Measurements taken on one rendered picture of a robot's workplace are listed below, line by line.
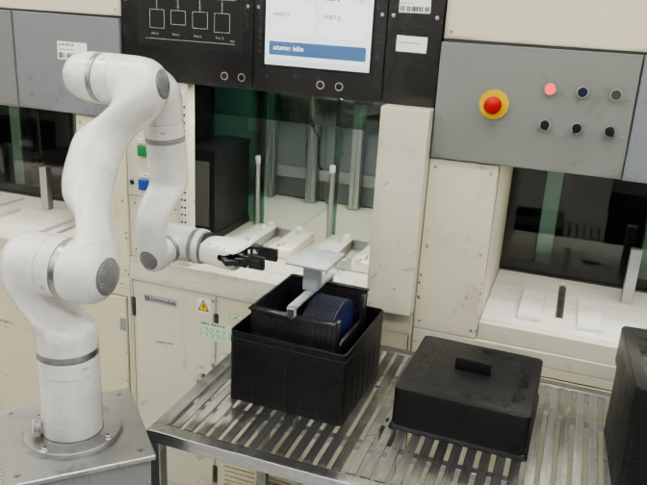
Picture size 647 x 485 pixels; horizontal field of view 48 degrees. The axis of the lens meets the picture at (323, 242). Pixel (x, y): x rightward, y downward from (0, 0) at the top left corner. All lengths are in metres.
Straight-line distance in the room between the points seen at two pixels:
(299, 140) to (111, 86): 1.50
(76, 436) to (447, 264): 0.96
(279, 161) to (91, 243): 1.65
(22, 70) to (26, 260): 1.00
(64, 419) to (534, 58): 1.26
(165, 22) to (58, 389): 1.02
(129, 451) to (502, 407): 0.76
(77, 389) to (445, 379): 0.77
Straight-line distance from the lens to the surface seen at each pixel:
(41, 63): 2.29
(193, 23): 2.00
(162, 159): 1.67
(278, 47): 1.90
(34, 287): 1.45
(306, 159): 2.89
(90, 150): 1.45
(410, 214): 1.80
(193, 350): 2.26
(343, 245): 2.28
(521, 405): 1.58
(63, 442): 1.57
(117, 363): 2.44
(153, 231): 1.67
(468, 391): 1.60
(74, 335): 1.46
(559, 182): 2.24
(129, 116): 1.45
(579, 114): 1.75
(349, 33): 1.83
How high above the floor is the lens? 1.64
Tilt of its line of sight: 19 degrees down
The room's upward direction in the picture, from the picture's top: 3 degrees clockwise
